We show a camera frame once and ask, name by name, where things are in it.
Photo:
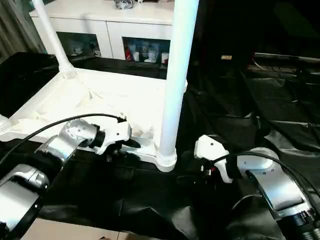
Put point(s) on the long black bar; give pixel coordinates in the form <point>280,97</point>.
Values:
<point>287,56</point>

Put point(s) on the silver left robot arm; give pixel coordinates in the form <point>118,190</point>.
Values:
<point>57,145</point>

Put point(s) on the white glass-door cabinet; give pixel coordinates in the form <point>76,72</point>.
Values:
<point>112,27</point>

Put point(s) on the white plastic table top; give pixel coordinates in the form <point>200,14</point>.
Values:
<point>100,100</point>

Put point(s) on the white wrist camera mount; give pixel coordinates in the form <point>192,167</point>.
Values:
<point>117,132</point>
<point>207,147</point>

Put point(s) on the small yellow label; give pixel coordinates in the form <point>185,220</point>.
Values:
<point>227,57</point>

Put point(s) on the white plastic table leg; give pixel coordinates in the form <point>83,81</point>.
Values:
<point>50,37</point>
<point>3,123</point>
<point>177,75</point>

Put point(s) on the dark item on cabinet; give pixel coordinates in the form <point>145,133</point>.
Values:
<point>122,3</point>

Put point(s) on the black work mat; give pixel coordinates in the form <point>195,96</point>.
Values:
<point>250,100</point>

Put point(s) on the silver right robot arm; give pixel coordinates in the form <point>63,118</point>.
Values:
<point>280,185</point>

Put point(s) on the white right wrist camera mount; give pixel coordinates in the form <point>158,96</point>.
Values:
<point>207,147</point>

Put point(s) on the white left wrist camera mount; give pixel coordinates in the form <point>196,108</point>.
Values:
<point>117,132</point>

